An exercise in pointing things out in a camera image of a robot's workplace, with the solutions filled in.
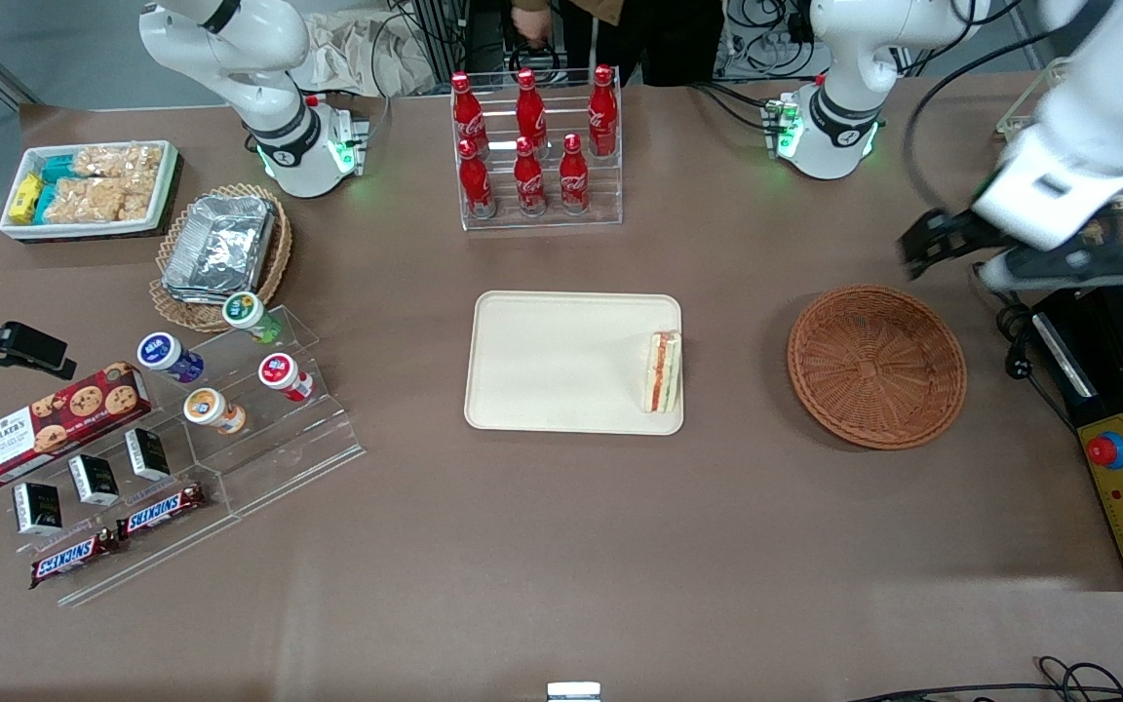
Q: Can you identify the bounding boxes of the teal snack packet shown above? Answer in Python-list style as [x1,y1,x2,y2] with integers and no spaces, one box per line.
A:
[34,154,81,188]

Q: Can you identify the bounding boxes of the red Walkers cookie box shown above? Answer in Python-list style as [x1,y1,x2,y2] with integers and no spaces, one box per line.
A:
[0,362,153,488]

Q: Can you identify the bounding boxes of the clear rack with metal frame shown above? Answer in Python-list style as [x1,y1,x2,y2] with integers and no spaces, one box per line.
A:
[996,57,1123,250]

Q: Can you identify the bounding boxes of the black floor cables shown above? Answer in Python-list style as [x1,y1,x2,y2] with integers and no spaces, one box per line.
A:
[844,655,1123,702]

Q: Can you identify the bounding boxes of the clear acrylic bottle rack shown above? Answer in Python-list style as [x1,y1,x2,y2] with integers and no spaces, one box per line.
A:
[450,73,624,232]

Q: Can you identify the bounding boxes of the large brown wicker basket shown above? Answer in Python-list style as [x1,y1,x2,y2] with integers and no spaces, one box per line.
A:
[787,284,968,450]

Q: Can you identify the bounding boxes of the black appliance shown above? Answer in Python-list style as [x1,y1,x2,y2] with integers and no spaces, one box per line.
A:
[1029,276,1123,592]

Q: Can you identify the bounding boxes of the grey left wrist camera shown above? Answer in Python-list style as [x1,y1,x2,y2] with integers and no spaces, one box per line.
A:
[975,240,1123,293]

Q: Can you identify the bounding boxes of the red lid yogurt bottle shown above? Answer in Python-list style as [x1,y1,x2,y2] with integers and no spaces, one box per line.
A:
[258,353,315,403]

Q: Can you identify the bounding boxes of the yellow snack packet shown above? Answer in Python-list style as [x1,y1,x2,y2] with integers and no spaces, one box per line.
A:
[8,173,45,225]

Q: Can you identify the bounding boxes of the rice cracker bag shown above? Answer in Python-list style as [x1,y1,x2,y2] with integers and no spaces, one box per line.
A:
[42,177,131,226]
[72,143,165,184]

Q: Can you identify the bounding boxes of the white rectangular snack tray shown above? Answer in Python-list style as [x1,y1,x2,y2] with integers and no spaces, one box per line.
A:
[0,139,181,243]

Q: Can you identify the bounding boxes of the small black box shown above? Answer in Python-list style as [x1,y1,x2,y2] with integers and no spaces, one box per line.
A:
[13,482,63,535]
[124,428,172,482]
[67,454,121,507]

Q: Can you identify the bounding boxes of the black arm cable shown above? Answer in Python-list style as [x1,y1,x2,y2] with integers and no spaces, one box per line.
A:
[901,24,1060,214]

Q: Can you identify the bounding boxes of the beige plastic tray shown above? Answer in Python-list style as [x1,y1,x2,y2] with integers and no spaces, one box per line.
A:
[464,291,685,436]

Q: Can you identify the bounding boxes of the Snickers bar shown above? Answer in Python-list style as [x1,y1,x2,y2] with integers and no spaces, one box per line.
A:
[116,485,207,540]
[30,529,121,589]

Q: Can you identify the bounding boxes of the orange lid yogurt bottle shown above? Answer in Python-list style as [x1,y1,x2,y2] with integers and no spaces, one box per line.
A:
[182,388,248,436]

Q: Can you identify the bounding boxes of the red cola bottle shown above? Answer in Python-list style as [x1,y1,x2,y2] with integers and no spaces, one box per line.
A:
[559,134,591,215]
[458,138,497,219]
[587,64,619,158]
[513,136,549,217]
[451,71,488,149]
[515,68,549,147]

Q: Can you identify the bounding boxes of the blue lid yogurt bottle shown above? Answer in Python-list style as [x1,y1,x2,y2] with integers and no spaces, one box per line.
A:
[137,332,206,384]

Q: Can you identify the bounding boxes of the clear acrylic stepped display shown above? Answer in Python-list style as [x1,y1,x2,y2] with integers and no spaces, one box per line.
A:
[0,304,368,607]

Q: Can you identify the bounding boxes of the black power cable with plug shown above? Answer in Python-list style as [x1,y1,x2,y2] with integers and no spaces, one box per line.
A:
[995,288,1081,432]

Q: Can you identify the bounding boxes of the green lid yogurt bottle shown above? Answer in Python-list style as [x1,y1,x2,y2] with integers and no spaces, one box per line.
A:
[222,292,285,345]

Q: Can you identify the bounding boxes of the stack of foil containers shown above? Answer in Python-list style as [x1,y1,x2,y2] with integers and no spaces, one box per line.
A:
[162,193,277,305]

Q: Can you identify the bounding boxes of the person right hand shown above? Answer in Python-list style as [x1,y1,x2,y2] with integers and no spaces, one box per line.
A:
[512,2,552,46]

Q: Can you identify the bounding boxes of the triangular sandwich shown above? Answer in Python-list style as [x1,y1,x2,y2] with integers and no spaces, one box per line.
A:
[643,331,683,413]

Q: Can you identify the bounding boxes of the person body dark clothes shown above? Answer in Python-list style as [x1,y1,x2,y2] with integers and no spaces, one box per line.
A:
[560,0,728,87]

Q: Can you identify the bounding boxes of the small light wicker basket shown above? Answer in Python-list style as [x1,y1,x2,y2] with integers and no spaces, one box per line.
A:
[149,183,293,333]

